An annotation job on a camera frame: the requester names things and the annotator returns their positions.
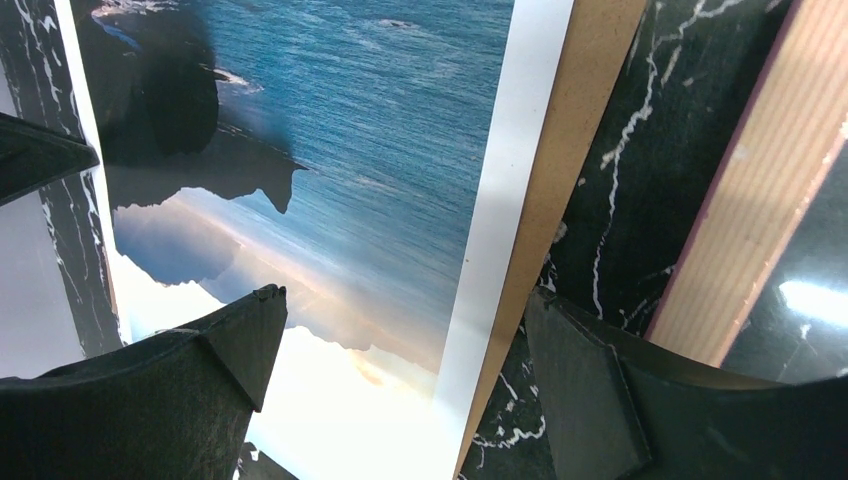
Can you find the brown cardboard backing board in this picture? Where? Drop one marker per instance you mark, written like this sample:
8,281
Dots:
560,65

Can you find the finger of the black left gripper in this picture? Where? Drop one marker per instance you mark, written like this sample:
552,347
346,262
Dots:
33,156

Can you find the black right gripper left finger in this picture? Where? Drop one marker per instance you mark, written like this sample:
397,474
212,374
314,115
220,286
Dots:
175,405

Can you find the pink wooden picture frame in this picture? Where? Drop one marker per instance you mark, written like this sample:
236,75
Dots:
793,128

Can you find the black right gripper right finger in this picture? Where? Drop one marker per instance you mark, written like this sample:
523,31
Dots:
620,407

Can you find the blue sky landscape photo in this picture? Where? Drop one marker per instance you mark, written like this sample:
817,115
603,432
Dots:
370,157

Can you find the clear acrylic sheet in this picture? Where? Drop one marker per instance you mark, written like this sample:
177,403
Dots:
796,331

